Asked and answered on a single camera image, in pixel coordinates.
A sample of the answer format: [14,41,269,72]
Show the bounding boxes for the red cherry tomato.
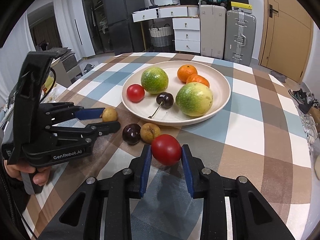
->
[126,84,145,103]
[151,134,182,166]

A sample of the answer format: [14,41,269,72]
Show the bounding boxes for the small green passion fruit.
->
[140,67,169,94]

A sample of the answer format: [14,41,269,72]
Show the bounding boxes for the dark cherry with stem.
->
[149,92,174,119]

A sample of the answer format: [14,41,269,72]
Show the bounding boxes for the large yellow-green passion fruit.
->
[175,82,214,117]

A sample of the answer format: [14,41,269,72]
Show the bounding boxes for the person's left hand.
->
[4,160,52,186]

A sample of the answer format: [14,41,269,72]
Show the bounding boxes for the brown longan fruit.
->
[140,123,161,144]
[100,107,118,122]

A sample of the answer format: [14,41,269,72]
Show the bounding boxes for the yellow snack bag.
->
[42,75,55,93]

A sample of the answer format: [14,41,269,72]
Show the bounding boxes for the cream oval plate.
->
[121,60,232,127]

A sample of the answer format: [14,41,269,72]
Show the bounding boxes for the rear orange mandarin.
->
[177,64,197,83]

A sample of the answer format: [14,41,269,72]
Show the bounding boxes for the orange mandarin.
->
[177,64,197,83]
[186,74,210,88]

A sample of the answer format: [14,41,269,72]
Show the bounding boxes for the woven laundry basket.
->
[149,23,174,53]

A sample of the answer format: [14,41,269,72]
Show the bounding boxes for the black refrigerator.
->
[103,0,145,55]

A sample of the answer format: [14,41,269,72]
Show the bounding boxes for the front orange mandarin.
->
[186,74,210,88]

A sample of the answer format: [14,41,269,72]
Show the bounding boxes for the white desk drawer unit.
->
[132,5,199,22]

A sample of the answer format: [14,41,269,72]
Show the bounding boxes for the white drawer cabinet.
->
[172,17,200,54]

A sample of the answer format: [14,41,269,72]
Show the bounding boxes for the beige suitcase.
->
[200,5,227,59]

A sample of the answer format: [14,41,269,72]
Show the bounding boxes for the grey aluminium suitcase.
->
[223,10,256,66]

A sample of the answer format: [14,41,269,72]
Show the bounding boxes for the wooden door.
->
[259,0,313,83]

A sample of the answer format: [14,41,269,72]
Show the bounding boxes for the black yellow box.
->
[231,1,252,14]

